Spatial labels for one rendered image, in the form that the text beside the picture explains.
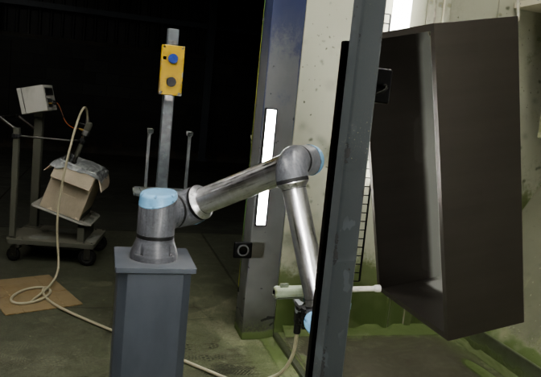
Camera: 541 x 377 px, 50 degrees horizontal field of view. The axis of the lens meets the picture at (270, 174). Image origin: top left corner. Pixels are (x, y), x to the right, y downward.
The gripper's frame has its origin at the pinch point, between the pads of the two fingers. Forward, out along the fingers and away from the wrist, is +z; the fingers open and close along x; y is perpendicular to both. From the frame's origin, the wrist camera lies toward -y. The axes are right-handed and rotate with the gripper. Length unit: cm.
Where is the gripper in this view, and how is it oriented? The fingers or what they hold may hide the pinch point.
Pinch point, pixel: (300, 296)
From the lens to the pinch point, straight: 253.1
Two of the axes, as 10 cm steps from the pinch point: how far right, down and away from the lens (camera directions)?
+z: -2.9, -2.6, 9.2
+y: -0.7, 9.6, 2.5
